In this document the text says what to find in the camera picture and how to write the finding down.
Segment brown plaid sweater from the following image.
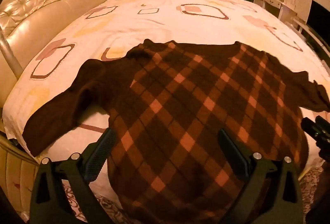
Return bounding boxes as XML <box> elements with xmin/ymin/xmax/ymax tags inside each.
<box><xmin>23</xmin><ymin>39</ymin><xmax>329</xmax><ymax>223</ymax></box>

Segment brown patterned pants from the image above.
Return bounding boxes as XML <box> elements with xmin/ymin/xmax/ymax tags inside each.
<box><xmin>299</xmin><ymin>167</ymin><xmax>323</xmax><ymax>214</ymax></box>

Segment black flat television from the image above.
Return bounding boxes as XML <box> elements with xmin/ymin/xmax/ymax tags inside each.
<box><xmin>306</xmin><ymin>0</ymin><xmax>330</xmax><ymax>45</ymax></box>

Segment white vanity dressing table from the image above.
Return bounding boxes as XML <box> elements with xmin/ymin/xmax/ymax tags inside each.
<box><xmin>253</xmin><ymin>0</ymin><xmax>297</xmax><ymax>23</ymax></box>

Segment silver metal pole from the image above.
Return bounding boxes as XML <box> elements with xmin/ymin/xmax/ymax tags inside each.
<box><xmin>0</xmin><ymin>29</ymin><xmax>23</xmax><ymax>79</ymax></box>

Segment patterned white bed sheet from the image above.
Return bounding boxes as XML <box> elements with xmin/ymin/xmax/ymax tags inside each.
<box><xmin>2</xmin><ymin>0</ymin><xmax>330</xmax><ymax>222</ymax></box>

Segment cream tufted leather headboard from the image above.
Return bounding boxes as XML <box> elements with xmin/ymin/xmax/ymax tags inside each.
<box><xmin>1</xmin><ymin>0</ymin><xmax>105</xmax><ymax>104</ymax></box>

